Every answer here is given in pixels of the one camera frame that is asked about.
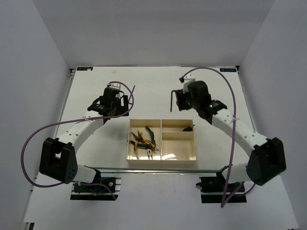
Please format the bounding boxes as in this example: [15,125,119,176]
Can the brown hex key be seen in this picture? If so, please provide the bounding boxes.
[128,85,135,104]
[170,90,176,112]

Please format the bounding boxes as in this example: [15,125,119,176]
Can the green orange stubby screwdriver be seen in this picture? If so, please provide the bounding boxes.
[183,125,194,132]

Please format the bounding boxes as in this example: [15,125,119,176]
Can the yellow needle-nose pliers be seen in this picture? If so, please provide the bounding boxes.
[142,135,155,160]
[130,131,144,159]

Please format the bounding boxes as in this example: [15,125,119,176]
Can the green side cutters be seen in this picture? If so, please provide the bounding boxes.
[130,126,157,154]

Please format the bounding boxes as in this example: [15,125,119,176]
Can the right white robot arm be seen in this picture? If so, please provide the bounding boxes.
[176,81,286,191]

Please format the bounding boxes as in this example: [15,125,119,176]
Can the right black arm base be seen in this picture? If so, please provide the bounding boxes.
[196,166,247,204]

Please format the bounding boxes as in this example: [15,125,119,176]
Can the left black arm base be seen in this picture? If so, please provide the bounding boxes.
[70,169,122,201]

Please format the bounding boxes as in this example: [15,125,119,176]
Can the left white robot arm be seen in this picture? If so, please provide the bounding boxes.
[39,83,129,191]

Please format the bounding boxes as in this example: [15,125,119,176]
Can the right blue corner label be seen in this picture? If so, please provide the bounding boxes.
[220,68,237,72]

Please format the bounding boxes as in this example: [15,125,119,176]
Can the blue corner label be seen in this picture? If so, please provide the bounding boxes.
[220,68,237,72]
[76,67,93,71]

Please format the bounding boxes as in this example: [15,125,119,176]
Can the left blue corner label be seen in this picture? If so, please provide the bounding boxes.
[76,67,93,71]

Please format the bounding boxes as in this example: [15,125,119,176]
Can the beige three-compartment tray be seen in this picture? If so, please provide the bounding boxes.
[127,119,197,165]

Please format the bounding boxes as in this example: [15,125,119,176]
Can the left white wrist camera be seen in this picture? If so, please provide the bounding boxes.
[107,82,121,91]

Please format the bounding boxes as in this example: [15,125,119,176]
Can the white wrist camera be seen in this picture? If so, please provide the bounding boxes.
[179,73,195,94]
[107,82,121,91]

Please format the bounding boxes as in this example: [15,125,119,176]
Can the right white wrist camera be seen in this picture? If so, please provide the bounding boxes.
[179,73,195,94]

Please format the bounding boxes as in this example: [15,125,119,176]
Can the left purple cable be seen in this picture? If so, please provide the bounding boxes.
[20,80,134,199]

